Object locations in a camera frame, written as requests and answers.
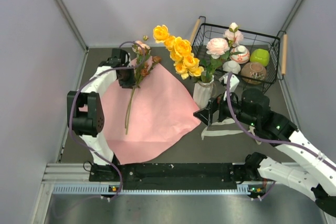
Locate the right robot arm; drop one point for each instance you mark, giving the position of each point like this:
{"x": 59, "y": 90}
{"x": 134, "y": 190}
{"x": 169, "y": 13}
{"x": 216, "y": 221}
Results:
{"x": 316, "y": 180}

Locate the yellow flower stem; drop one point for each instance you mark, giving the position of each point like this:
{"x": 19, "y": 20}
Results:
{"x": 185, "y": 63}

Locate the green plastic bowl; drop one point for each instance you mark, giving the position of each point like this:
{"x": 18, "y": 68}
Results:
{"x": 261, "y": 56}

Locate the brown ceramic bowl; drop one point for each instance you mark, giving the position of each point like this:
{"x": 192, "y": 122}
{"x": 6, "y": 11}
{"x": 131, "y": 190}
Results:
{"x": 254, "y": 73}

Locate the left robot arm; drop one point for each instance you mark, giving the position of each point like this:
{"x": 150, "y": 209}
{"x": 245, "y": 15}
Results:
{"x": 85, "y": 115}

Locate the white cable duct rail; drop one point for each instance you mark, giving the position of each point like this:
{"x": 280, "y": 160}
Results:
{"x": 107, "y": 190}

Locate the cream ribbon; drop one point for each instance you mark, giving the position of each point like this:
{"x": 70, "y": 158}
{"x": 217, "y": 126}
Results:
{"x": 212, "y": 133}

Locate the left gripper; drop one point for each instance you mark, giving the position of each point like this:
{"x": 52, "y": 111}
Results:
{"x": 130, "y": 82}

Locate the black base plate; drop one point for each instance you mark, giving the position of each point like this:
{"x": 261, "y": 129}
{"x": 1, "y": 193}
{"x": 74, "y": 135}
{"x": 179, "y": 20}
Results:
{"x": 171, "y": 176}

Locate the artificial flower bunch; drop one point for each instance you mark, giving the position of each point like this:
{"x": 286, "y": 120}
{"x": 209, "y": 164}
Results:
{"x": 146, "y": 64}

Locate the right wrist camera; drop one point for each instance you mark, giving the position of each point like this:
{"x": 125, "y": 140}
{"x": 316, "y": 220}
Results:
{"x": 231, "y": 80}

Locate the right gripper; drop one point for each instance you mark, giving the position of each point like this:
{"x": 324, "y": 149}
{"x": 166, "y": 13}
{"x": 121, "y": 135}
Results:
{"x": 206, "y": 115}

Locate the light pink flower stem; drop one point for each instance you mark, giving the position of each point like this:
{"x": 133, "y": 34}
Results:
{"x": 219, "y": 50}

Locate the white red patterned bowl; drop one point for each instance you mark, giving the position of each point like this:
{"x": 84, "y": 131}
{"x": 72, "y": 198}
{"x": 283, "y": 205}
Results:
{"x": 240, "y": 54}

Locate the black wire basket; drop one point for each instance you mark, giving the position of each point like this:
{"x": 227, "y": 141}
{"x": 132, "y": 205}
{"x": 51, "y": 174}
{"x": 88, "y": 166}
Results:
{"x": 203, "y": 32}

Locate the pink wrapping paper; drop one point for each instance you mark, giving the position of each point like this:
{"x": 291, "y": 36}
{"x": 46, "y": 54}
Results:
{"x": 142, "y": 124}

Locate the white ribbed vase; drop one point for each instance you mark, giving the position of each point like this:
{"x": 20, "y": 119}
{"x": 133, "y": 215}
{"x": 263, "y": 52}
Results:
{"x": 203, "y": 92}

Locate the small white bowl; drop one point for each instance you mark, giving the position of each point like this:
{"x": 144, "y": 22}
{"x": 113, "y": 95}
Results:
{"x": 231, "y": 66}

